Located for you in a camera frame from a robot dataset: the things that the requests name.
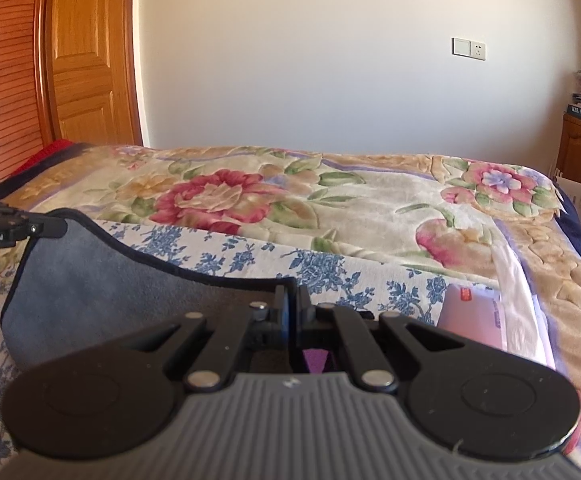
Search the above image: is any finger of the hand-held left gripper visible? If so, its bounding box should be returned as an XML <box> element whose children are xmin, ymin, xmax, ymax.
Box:
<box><xmin>13</xmin><ymin>211</ymin><xmax>69</xmax><ymax>242</ymax></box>

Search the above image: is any red cloth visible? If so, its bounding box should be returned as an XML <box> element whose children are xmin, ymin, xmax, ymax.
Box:
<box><xmin>9</xmin><ymin>139</ymin><xmax>84</xmax><ymax>177</ymax></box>

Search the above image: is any pink packet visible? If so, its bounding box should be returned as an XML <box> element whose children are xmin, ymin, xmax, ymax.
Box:
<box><xmin>439</xmin><ymin>284</ymin><xmax>510</xmax><ymax>352</ymax></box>

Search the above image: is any white folded cloth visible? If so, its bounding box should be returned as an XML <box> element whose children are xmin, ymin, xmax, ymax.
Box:
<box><xmin>489</xmin><ymin>242</ymin><xmax>557</xmax><ymax>368</ymax></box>

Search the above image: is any white cardboard sheet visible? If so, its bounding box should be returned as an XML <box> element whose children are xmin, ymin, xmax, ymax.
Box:
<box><xmin>553</xmin><ymin>175</ymin><xmax>581</xmax><ymax>227</ymax></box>

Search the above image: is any wooden louvered wardrobe door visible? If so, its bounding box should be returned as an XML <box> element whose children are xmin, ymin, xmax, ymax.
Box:
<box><xmin>0</xmin><ymin>0</ymin><xmax>55</xmax><ymax>197</ymax></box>

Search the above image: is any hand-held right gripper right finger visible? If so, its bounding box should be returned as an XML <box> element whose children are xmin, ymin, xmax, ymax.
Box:
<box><xmin>295</xmin><ymin>285</ymin><xmax>466</xmax><ymax>392</ymax></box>

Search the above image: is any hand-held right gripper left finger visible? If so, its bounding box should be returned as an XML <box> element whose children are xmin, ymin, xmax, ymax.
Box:
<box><xmin>134</xmin><ymin>285</ymin><xmax>291</xmax><ymax>391</ymax></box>

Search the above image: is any grey-blue towel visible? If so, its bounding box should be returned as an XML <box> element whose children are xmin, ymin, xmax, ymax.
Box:
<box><xmin>0</xmin><ymin>208</ymin><xmax>299</xmax><ymax>383</ymax></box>

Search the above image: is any floral plush blanket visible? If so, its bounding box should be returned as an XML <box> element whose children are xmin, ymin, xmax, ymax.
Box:
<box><xmin>0</xmin><ymin>144</ymin><xmax>581</xmax><ymax>477</ymax></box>

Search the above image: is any white blue-flowered bed sheet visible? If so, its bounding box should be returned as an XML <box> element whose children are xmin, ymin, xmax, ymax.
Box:
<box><xmin>0</xmin><ymin>219</ymin><xmax>453</xmax><ymax>479</ymax></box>

